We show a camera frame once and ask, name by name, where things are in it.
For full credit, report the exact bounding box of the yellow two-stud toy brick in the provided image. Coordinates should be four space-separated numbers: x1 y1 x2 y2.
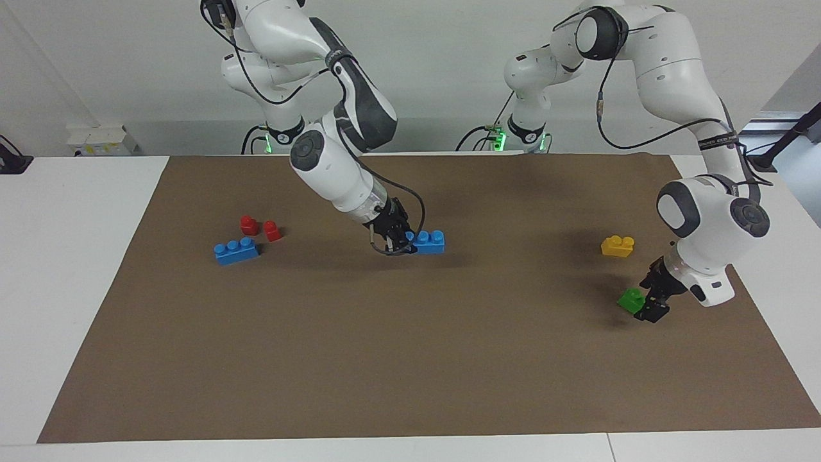
600 235 636 259

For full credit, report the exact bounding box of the white power strip box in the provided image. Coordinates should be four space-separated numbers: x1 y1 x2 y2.
66 124 139 157

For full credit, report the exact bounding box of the black left base cable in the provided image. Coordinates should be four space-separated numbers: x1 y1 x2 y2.
455 89 518 153

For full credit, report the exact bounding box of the brown table mat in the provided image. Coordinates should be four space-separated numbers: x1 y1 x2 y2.
37 153 821 445

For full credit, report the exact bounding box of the green two-stud toy brick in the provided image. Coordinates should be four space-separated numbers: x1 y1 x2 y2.
616 287 647 315

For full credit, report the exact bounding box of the black clamp mount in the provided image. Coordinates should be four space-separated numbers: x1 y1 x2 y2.
0 134 35 176

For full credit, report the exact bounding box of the black base cable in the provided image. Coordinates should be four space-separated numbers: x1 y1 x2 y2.
455 89 518 153
241 124 271 155

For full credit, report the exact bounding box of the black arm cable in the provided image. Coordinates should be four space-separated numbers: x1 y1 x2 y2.
200 0 427 257
552 5 774 189

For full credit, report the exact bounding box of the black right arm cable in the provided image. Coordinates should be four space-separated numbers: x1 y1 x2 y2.
200 0 427 257

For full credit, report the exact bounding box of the blue three-stud toy brick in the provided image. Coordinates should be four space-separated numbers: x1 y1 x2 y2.
214 237 261 266
409 229 447 255

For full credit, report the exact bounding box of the black right base cable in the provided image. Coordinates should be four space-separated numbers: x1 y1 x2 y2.
241 124 271 155

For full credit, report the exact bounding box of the black slanted stand pole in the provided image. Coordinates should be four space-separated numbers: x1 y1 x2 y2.
745 101 821 173

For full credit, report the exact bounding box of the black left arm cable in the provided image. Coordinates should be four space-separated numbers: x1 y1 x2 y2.
552 5 774 189

